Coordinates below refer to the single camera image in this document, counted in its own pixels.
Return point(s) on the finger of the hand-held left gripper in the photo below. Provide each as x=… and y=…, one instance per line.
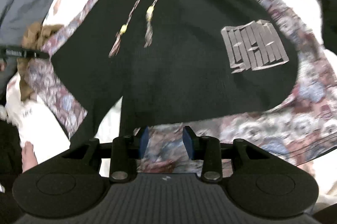
x=15, y=52

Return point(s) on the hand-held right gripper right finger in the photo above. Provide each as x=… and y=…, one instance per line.
x=188, y=145

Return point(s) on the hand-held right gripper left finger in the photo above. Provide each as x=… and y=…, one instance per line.
x=144, y=143

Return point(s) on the black hoodie with patterned sleeves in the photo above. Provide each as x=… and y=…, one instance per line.
x=171, y=68

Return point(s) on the person's dark clothing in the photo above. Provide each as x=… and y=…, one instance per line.
x=8, y=150

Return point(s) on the plain black cloth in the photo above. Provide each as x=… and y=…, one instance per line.
x=329, y=10

